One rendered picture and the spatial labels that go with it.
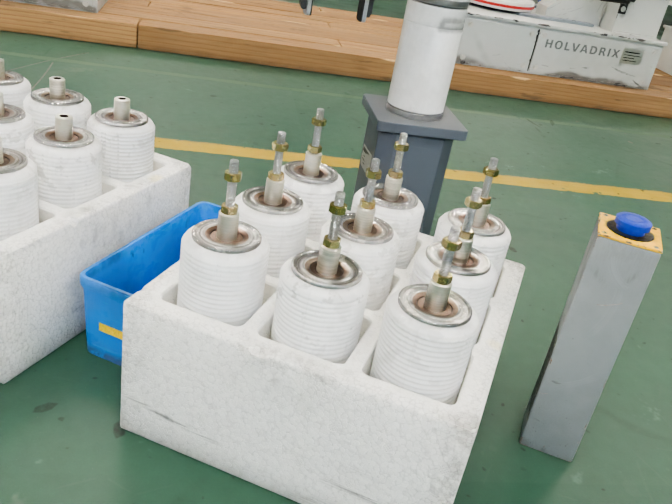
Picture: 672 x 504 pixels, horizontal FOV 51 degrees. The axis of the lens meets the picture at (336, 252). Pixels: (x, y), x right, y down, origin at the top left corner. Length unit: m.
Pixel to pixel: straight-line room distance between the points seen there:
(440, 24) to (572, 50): 1.81
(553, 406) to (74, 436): 0.58
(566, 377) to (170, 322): 0.48
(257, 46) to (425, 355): 1.94
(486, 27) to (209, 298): 2.11
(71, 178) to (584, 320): 0.67
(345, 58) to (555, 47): 0.80
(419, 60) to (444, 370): 0.55
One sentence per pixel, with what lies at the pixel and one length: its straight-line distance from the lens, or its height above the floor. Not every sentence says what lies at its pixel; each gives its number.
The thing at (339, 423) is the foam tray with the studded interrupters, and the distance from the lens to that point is 0.74.
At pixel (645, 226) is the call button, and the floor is 0.33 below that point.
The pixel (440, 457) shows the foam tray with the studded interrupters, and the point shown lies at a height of 0.14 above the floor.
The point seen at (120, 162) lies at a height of 0.20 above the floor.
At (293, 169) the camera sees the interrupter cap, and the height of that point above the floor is 0.25.
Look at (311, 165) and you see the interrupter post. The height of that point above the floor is 0.27.
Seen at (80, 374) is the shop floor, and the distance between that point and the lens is 0.98.
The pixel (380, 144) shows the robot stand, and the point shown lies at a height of 0.25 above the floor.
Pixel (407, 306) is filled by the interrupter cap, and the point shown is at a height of 0.25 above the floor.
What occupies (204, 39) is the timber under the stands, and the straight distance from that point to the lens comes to 2.52.
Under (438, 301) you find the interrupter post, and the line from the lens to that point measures 0.71.
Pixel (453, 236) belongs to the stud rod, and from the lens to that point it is 0.68.
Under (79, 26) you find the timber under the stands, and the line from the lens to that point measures 2.56.
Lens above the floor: 0.61
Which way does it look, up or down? 28 degrees down
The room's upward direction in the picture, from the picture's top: 11 degrees clockwise
